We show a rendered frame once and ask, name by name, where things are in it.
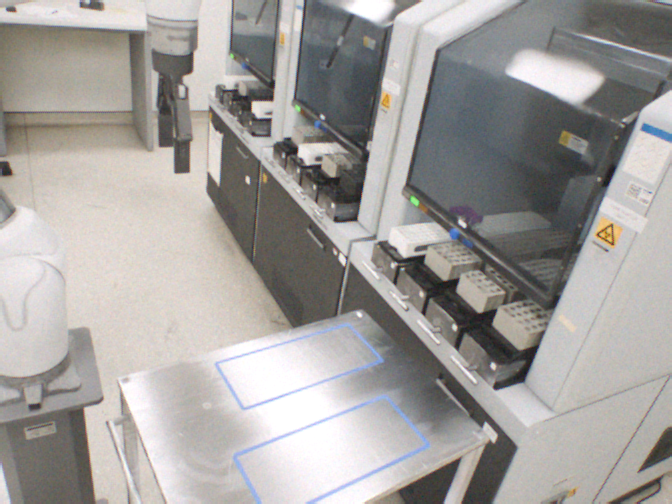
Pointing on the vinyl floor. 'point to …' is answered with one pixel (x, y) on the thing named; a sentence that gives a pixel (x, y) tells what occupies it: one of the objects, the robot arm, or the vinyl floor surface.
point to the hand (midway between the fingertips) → (173, 154)
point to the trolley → (293, 421)
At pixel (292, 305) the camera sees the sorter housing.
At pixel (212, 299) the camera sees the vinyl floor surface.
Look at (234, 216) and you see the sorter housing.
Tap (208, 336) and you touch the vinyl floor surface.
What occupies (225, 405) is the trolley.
